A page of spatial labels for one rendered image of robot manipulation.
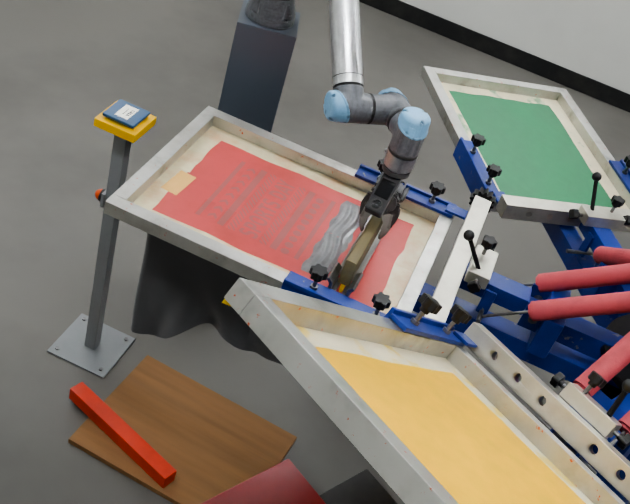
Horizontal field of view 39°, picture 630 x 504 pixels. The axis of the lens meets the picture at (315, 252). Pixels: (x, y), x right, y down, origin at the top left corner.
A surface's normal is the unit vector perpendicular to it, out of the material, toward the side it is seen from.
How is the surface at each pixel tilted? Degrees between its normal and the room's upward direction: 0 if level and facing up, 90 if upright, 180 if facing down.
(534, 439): 58
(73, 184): 0
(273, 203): 0
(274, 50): 90
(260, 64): 90
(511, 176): 0
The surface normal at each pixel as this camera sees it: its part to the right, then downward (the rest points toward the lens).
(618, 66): -0.34, 0.53
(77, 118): 0.25, -0.75
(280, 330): -0.50, -0.18
